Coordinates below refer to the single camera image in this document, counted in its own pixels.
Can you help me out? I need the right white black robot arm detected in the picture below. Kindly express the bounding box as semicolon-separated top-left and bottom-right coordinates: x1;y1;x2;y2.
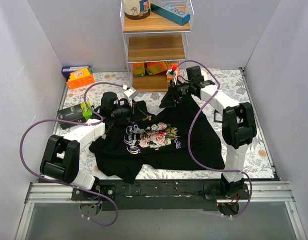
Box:
160;65;257;199

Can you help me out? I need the purple cable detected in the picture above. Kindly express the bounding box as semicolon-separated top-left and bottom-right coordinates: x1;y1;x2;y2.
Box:
172;59;252;219
20;81;129;227

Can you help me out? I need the black frame left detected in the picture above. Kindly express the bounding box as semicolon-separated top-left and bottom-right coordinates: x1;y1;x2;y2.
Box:
213;110;222;123

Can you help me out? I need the aluminium rail frame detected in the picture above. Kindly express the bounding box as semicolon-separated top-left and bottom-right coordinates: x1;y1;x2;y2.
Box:
16;181;307;240

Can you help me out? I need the orange box on mat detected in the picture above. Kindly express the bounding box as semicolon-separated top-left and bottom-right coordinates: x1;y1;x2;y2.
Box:
67;68;95;90

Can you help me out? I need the floral patterned table mat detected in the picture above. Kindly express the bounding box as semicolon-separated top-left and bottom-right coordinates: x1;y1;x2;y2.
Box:
59;68;274;180

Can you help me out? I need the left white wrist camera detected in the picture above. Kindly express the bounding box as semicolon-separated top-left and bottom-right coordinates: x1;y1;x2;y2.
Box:
124;87;138;105

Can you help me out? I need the yellow green sponge pack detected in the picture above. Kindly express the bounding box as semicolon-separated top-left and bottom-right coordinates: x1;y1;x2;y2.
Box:
132;62;145;77

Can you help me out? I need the orange card box on shelf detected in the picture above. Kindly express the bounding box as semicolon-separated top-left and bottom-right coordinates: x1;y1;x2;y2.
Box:
166;63;180;83

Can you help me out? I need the black floral print t-shirt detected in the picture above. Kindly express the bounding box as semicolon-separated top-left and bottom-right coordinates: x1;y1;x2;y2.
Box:
89;95;225;184

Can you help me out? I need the black green product box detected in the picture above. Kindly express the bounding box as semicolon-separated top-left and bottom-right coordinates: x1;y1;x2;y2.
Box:
57;102;93;123

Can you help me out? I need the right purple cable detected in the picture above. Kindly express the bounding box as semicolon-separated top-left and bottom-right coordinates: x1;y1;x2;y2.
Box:
172;59;252;219

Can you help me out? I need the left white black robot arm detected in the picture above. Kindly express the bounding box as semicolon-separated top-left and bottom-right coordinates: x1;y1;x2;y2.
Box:
40;90;149;200

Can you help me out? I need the teal rectangular box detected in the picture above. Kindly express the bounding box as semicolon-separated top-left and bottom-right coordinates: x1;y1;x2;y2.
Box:
151;0;190;25

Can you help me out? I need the white wire wooden shelf rack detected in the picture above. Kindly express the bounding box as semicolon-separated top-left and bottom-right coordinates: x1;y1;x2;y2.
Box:
120;0;194;93

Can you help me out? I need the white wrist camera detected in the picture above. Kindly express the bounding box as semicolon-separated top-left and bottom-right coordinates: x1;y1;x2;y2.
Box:
124;87;138;105
166;64;178;80

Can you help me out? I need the purple box at wall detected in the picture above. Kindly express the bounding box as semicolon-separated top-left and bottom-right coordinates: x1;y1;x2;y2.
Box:
61;65;92;78

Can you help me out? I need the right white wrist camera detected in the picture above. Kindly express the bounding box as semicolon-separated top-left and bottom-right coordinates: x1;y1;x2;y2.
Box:
166;64;178;80

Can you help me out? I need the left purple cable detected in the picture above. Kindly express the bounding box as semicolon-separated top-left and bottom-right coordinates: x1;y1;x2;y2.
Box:
20;81;129;227

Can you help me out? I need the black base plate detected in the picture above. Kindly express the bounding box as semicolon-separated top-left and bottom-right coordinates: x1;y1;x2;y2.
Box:
71;179;249;211

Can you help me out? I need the cream brown cartoon canister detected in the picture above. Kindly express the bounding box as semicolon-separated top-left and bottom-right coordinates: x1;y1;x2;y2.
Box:
122;0;151;20

